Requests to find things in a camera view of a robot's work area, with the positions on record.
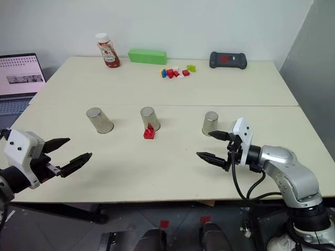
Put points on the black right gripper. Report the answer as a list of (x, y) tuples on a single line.
[(234, 153)]

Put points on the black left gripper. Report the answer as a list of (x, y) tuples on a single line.
[(42, 167)]

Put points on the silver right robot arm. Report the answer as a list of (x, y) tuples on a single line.
[(290, 170)]

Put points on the steel cup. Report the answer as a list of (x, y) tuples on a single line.
[(149, 116), (210, 124), (100, 121)]

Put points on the red floor tape square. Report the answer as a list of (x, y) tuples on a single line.
[(164, 223), (206, 219)]

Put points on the small red toy brick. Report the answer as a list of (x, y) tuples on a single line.
[(186, 73)]

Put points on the green toy brick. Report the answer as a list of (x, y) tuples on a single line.
[(191, 68)]

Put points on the large red toy brick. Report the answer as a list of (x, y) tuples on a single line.
[(172, 73)]

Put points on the black handheld controller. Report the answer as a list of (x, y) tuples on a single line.
[(227, 60)]

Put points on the white toy brick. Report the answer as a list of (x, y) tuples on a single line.
[(175, 68)]

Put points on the open laptop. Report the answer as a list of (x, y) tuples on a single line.
[(19, 75)]

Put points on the blue and yellow toy brick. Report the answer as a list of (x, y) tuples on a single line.
[(163, 73)]

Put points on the dark rounded shape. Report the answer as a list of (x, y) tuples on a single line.
[(153, 240), (214, 238)]

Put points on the large black floor box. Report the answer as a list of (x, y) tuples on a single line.
[(269, 227)]

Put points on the small black floor box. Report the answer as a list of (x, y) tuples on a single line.
[(108, 241)]

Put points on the ketchup bottle with white cap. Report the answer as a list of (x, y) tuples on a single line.
[(109, 56)]

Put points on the green rectangular block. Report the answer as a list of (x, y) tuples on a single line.
[(147, 56)]

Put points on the white crumpled cloth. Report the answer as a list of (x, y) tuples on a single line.
[(281, 244)]

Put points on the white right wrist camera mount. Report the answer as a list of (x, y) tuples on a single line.
[(244, 136)]

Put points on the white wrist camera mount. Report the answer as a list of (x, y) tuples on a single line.
[(18, 146), (244, 136)]

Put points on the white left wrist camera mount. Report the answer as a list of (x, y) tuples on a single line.
[(18, 146)]

